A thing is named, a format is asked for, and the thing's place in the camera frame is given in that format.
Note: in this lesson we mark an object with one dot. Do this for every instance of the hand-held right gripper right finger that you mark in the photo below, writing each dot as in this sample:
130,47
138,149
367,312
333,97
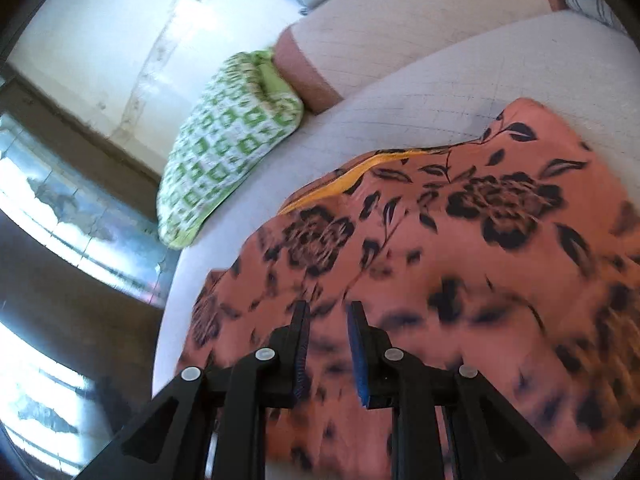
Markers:
358,355

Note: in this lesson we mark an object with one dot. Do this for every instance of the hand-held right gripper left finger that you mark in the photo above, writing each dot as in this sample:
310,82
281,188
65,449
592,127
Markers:
299,355

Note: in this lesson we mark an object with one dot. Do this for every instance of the orange floral dress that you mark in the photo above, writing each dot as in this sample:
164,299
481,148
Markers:
475,240

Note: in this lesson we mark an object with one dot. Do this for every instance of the green checkered pillow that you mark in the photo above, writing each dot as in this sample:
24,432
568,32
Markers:
225,145

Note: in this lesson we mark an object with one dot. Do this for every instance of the dark wooden door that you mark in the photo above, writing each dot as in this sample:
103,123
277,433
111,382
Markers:
75,305

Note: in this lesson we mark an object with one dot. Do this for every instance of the stained glass door panel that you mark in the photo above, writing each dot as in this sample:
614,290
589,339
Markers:
70,210

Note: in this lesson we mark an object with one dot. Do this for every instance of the pink bolster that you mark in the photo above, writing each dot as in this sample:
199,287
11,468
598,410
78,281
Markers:
380,30

